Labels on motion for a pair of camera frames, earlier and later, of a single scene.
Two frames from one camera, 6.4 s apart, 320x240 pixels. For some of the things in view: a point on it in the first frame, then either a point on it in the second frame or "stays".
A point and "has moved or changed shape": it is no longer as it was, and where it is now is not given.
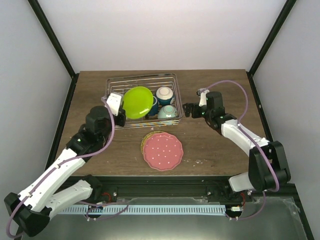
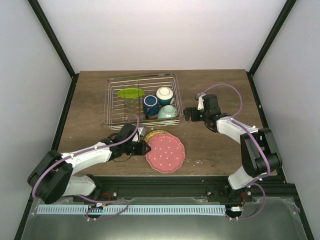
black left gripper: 123,116 to 142,151
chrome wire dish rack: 149,101 stays
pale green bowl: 167,111 stays
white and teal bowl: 164,95 stays
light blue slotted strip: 114,209 stays
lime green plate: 138,102 has moved or changed shape
